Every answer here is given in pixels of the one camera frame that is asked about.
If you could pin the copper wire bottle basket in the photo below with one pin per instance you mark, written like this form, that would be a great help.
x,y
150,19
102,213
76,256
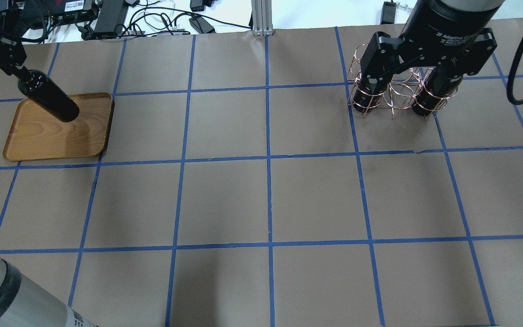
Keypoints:
x,y
399,95

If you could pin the black power adapter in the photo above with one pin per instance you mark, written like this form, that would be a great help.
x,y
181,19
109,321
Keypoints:
x,y
111,18

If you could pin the aluminium frame post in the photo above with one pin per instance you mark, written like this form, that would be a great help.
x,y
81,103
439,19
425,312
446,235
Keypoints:
x,y
262,24

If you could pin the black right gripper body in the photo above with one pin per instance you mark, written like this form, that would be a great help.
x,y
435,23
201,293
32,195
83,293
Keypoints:
x,y
443,25

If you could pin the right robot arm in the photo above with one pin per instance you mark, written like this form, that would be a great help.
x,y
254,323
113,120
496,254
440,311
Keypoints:
x,y
449,36

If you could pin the dark wine bottle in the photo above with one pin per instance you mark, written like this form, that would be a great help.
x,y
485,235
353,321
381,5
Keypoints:
x,y
368,94
436,93
41,89

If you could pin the wooden tray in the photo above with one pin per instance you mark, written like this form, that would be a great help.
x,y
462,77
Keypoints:
x,y
36,135

